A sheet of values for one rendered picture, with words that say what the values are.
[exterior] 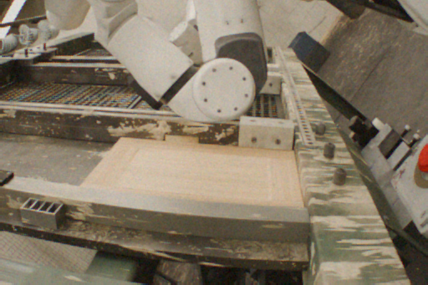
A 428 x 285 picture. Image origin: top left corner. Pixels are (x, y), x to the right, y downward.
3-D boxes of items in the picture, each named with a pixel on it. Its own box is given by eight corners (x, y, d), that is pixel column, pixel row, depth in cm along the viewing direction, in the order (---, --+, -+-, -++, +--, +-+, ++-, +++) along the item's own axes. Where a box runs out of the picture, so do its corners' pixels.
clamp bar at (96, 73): (279, 96, 152) (284, 30, 145) (-4, 81, 162) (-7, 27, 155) (278, 89, 162) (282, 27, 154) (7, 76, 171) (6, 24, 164)
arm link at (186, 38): (186, 82, 112) (218, 53, 109) (157, 58, 107) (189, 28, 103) (180, 63, 121) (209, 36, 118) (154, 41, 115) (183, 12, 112)
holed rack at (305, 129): (317, 148, 90) (318, 145, 90) (303, 147, 90) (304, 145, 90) (279, 47, 246) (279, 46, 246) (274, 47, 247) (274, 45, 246)
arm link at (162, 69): (110, 56, 62) (202, 143, 64) (99, 47, 52) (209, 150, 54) (159, 7, 63) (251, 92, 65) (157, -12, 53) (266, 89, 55)
